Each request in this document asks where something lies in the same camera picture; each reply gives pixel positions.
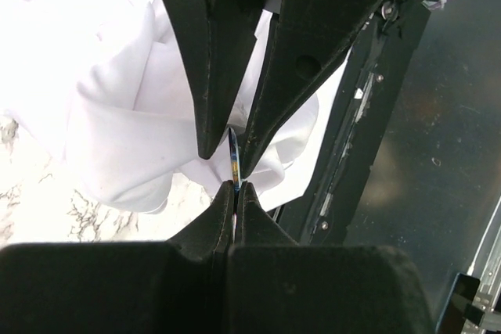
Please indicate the aluminium rail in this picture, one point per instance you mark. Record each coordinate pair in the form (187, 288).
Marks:
(472, 304)

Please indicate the white shirt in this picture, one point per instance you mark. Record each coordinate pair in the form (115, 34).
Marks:
(101, 85)

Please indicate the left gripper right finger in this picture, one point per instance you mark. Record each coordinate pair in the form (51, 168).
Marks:
(274, 285)

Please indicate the round blue brooch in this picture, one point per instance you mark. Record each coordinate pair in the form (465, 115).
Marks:
(235, 159)

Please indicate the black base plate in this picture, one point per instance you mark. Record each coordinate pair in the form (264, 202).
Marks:
(369, 87)

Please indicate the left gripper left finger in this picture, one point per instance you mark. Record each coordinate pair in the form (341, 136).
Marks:
(120, 287)

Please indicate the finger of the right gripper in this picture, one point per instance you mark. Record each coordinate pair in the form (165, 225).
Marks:
(307, 40)
(216, 39)

